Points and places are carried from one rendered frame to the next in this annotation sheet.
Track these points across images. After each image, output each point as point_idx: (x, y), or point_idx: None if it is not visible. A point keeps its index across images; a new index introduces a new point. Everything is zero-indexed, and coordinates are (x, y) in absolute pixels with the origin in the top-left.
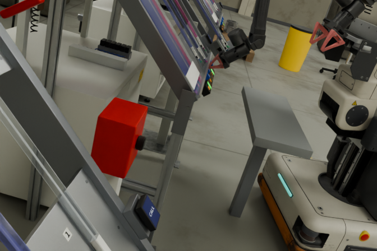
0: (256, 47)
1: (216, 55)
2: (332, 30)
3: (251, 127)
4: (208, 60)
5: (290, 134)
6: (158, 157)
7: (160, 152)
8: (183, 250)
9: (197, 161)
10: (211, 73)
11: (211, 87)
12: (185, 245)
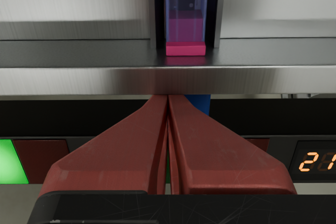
0: None
1: (214, 146)
2: None
3: None
4: (203, 69)
5: None
6: (261, 95)
7: (281, 94)
8: (8, 191)
9: (300, 184)
10: (302, 159)
11: (11, 181)
12: (21, 192)
